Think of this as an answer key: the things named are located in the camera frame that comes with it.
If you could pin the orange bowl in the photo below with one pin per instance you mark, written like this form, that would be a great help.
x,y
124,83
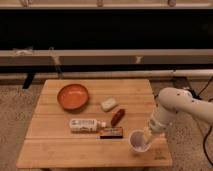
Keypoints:
x,y
73,96

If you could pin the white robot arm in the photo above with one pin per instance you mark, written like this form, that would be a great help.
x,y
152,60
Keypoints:
x,y
172,101

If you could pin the wooden table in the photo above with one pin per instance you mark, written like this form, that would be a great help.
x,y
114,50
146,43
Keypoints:
x,y
49,142

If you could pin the white plastic bottle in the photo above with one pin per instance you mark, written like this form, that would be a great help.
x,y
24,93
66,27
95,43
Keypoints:
x,y
86,125

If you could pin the white ceramic cup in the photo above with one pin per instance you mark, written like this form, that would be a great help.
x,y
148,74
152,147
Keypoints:
x,y
137,142

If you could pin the small dark orange box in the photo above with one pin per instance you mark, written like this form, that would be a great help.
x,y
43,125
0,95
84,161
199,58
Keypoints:
x,y
111,133

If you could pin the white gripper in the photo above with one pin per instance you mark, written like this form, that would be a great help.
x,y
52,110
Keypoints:
x,y
149,137

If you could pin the brown sausage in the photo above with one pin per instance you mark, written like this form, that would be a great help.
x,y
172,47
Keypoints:
x,y
117,117

